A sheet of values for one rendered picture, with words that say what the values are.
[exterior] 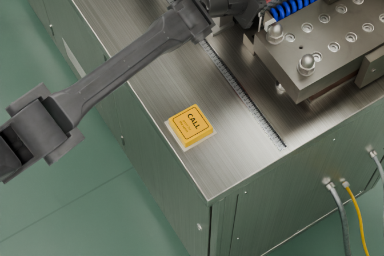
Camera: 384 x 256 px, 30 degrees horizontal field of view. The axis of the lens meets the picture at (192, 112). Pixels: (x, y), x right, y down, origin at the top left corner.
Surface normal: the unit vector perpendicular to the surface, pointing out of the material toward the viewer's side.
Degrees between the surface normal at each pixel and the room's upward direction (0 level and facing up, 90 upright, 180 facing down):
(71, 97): 34
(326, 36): 0
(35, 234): 0
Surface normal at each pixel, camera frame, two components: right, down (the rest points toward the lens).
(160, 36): 0.55, -0.31
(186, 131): 0.00, -0.47
